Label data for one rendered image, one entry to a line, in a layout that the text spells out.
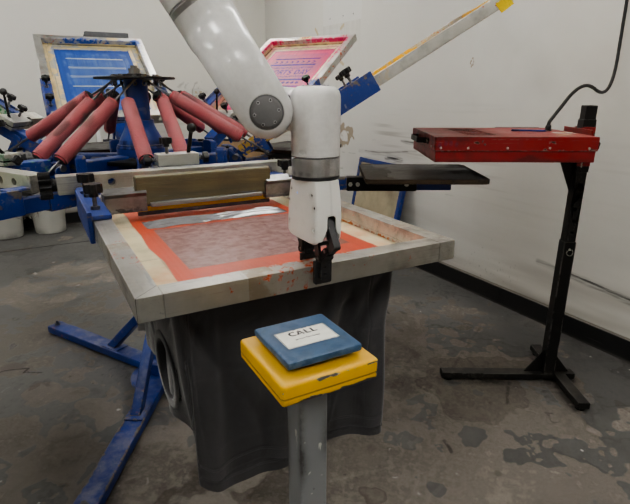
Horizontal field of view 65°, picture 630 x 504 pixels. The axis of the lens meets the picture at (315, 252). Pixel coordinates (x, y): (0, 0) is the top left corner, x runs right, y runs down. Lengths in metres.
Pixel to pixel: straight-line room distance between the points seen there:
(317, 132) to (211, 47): 0.18
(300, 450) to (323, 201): 0.35
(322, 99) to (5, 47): 4.78
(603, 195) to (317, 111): 2.20
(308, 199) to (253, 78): 0.19
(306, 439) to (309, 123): 0.43
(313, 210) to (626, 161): 2.15
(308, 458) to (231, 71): 0.51
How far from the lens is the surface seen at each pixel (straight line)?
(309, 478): 0.73
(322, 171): 0.75
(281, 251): 0.99
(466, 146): 1.87
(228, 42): 0.71
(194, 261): 0.96
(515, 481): 1.98
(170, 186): 1.31
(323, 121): 0.75
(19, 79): 5.39
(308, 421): 0.67
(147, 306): 0.73
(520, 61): 3.11
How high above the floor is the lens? 1.26
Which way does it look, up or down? 18 degrees down
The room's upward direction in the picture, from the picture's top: straight up
